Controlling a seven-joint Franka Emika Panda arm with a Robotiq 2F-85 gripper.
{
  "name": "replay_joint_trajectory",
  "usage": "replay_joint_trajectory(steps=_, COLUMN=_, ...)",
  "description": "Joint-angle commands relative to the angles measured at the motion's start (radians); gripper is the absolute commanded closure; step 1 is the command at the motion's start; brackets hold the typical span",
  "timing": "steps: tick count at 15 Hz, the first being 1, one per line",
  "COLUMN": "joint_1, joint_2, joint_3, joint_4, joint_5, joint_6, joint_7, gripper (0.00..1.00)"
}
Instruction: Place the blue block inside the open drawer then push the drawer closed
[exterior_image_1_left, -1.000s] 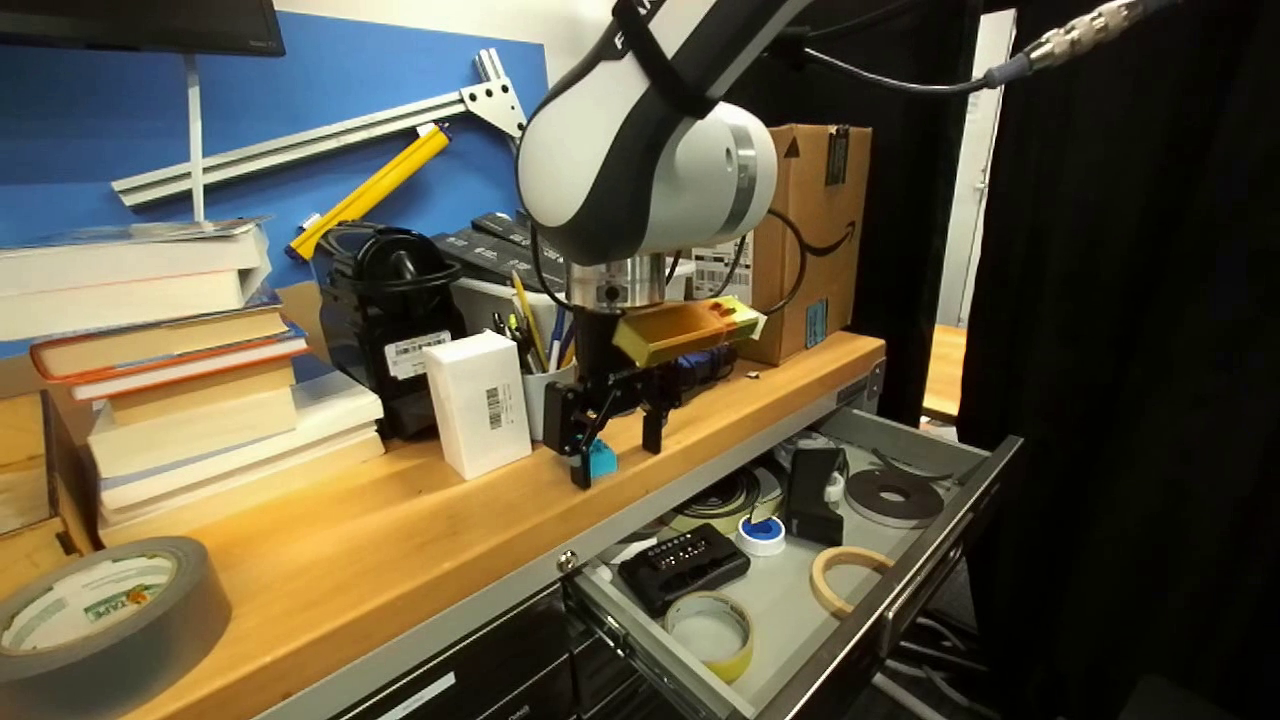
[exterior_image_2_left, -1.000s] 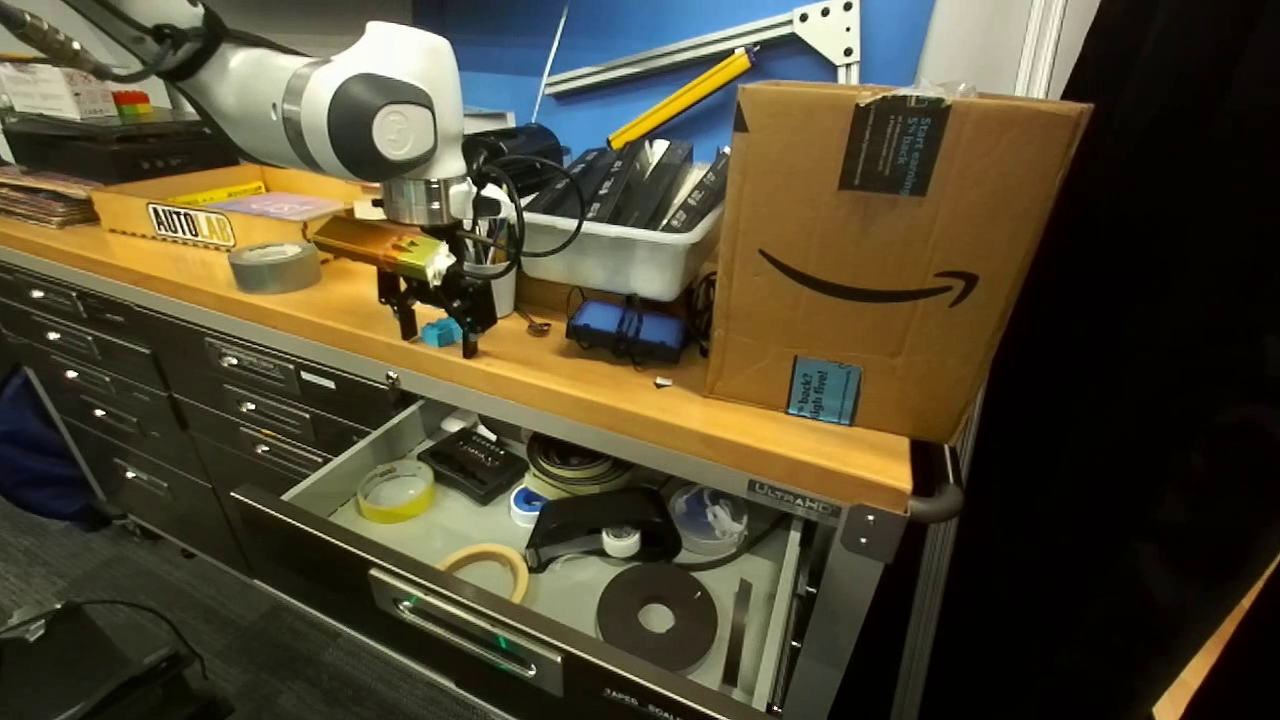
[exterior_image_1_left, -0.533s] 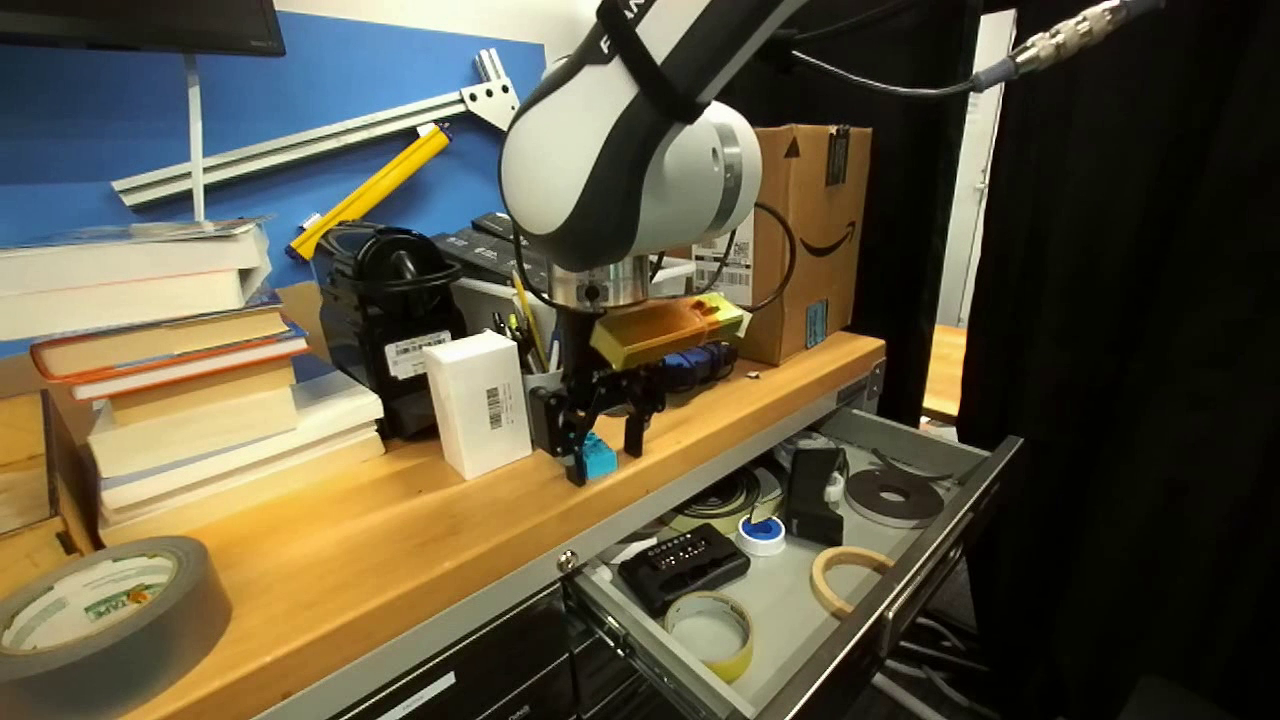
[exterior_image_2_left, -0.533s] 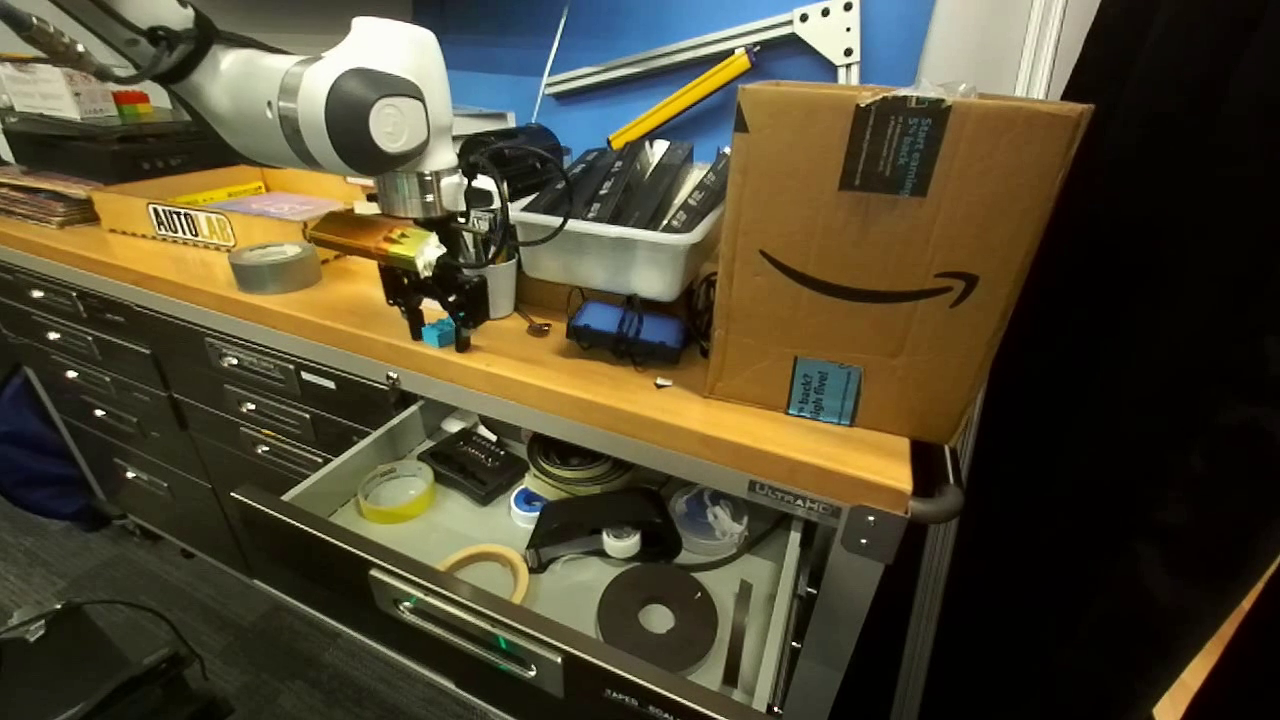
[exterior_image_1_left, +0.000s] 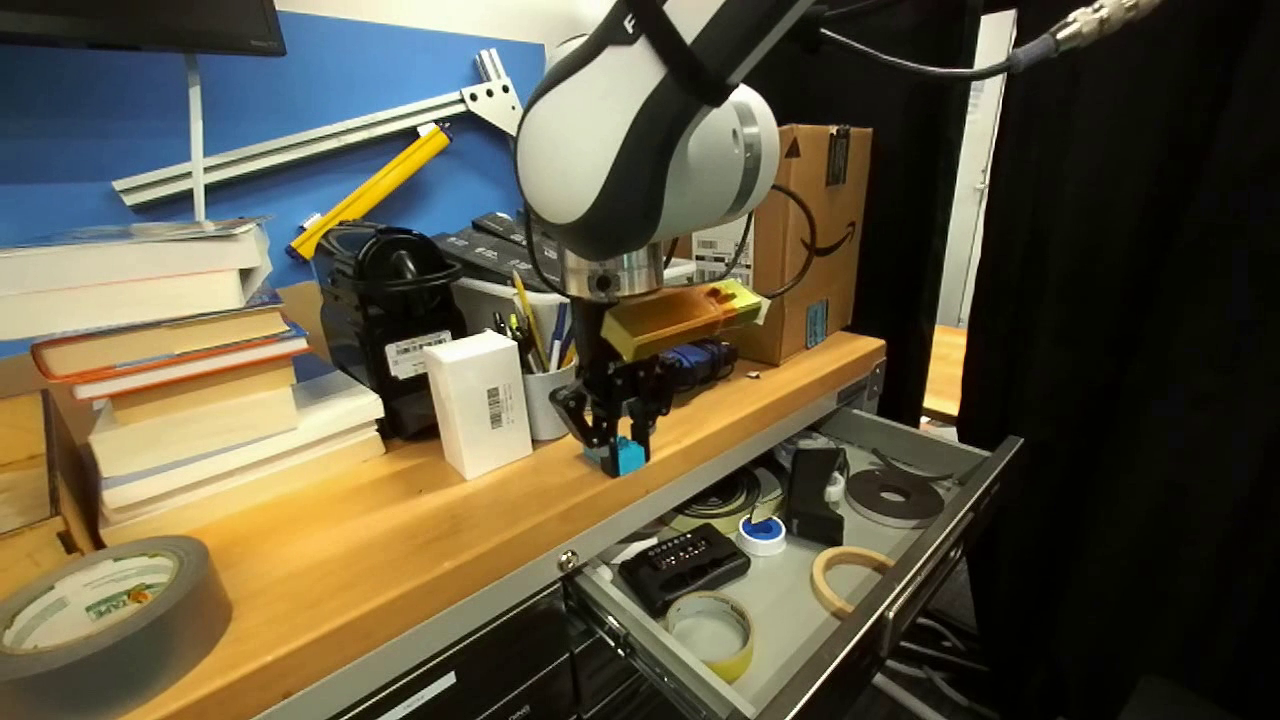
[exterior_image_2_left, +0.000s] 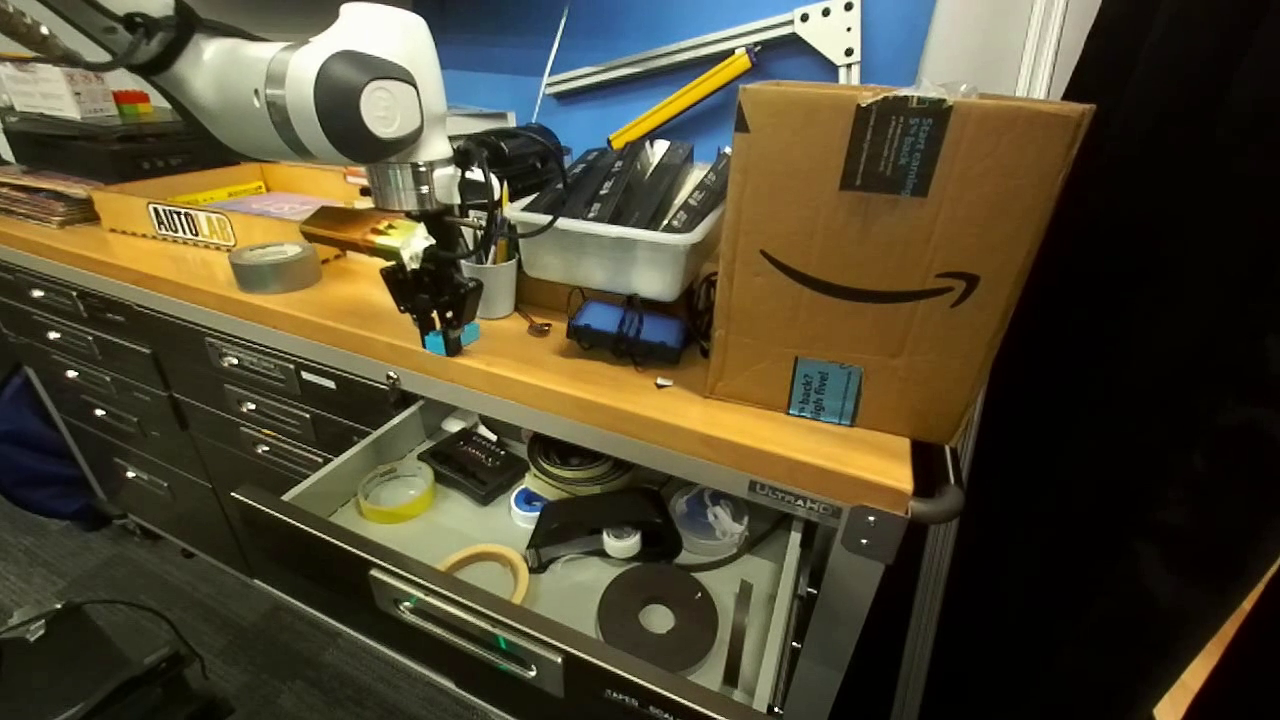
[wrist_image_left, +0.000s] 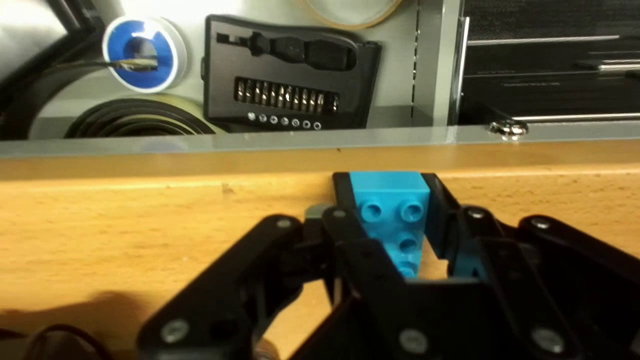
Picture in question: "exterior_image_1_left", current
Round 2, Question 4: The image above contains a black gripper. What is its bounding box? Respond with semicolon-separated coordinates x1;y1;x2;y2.
547;333;709;457

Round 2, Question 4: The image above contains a small blue block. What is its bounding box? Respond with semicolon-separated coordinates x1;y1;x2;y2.
608;438;652;479

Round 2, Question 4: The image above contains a black drawer cabinet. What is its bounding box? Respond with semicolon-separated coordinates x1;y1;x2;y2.
263;583;645;720

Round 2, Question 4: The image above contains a grey metal drawer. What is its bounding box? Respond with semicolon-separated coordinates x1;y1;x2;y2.
555;405;1027;720

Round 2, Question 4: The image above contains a white pen cup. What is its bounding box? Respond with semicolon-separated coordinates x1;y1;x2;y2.
522;359;584;448

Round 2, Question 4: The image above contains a yellow pencil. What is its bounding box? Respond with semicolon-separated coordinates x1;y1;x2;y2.
507;268;547;377

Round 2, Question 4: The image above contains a white box with barcode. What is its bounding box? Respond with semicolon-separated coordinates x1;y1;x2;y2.
419;330;535;483

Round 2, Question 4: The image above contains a black rectangular case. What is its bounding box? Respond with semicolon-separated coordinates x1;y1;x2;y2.
612;522;758;620

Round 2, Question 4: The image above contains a blue and white tape roll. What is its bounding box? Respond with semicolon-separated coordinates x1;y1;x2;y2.
737;513;793;555

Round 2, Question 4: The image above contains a black device in bin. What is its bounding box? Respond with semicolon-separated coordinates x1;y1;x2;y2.
473;210;566;271
436;229;535;294

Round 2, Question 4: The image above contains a black coffee machine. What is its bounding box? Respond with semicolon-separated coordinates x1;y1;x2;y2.
314;222;473;443

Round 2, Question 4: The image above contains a cardboard shipping box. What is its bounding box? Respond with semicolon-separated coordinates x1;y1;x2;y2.
753;121;876;367

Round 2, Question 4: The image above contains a black flat tape roll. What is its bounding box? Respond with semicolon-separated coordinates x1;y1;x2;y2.
841;466;947;533

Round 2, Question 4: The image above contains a yellow level bar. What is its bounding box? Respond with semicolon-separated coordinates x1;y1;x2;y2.
290;121;458;264

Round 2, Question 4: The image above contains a large white book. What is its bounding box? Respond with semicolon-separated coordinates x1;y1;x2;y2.
97;367;394;516

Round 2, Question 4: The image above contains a thin red white book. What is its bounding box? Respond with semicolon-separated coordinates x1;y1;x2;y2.
73;333;314;405

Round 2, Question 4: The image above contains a tan hardcover book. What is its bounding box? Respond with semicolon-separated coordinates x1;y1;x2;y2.
83;356;306;479

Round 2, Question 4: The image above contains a brown cover book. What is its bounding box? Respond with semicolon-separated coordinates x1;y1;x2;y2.
31;306;298;383

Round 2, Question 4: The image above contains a thick white book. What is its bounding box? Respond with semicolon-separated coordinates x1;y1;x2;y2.
0;264;277;346
0;217;273;306

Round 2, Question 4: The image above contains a white monitor stand pole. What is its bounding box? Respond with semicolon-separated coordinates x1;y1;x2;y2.
180;54;218;233

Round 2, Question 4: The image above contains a black curtain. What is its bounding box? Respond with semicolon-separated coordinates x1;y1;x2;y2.
784;0;1280;720

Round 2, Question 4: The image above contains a black monitor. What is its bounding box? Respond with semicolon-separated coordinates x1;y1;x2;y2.
0;0;294;62

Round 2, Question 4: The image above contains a tan masking tape ring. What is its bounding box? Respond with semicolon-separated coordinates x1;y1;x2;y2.
810;540;895;620

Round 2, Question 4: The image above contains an aluminium rail with bracket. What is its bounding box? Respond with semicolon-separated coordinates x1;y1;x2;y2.
112;47;527;211

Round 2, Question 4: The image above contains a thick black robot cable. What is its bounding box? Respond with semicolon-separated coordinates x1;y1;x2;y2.
811;0;1166;89

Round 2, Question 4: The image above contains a grey duct tape roll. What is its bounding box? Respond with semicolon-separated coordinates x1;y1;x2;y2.
0;533;235;720

